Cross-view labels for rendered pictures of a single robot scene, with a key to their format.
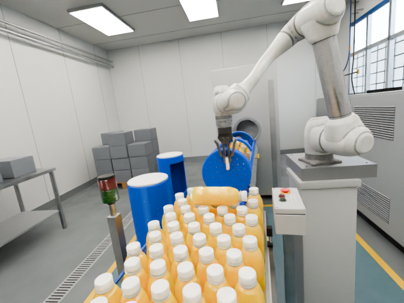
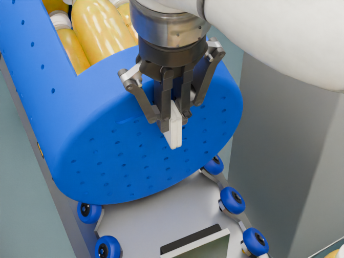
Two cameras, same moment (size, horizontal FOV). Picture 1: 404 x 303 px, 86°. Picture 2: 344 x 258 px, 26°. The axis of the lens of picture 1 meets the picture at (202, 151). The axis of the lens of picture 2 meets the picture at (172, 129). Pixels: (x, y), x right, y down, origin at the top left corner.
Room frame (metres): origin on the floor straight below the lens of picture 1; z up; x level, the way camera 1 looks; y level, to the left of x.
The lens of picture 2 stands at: (0.76, 0.21, 1.96)
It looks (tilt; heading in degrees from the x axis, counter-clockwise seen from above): 57 degrees down; 320
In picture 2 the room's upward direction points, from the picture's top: straight up
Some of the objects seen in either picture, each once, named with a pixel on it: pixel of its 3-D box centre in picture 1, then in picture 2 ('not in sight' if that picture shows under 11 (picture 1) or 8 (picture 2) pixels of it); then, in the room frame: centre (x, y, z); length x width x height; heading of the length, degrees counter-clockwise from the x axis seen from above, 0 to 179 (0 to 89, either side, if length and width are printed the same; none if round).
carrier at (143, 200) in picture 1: (157, 236); not in sight; (1.46, 0.40, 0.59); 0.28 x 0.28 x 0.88
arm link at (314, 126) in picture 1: (320, 134); not in sight; (1.28, -0.71, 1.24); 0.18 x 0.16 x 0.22; 9
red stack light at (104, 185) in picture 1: (107, 183); not in sight; (0.79, 0.37, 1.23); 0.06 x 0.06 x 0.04
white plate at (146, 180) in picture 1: (148, 179); not in sight; (1.46, 0.40, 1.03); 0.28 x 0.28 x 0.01
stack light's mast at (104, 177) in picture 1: (109, 195); not in sight; (0.79, 0.37, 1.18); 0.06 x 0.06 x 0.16
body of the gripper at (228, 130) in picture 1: (225, 134); (172, 47); (1.16, -0.13, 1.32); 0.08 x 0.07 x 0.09; 74
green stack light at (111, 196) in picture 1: (109, 194); not in sight; (0.79, 0.37, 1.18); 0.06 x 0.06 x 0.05
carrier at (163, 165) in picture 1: (175, 193); not in sight; (2.29, 0.35, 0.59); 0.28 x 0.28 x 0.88
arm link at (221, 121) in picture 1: (223, 121); (172, 1); (1.16, -0.13, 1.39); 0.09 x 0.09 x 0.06
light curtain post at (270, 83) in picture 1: (274, 157); not in sight; (2.40, -0.81, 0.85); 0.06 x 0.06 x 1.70; 74
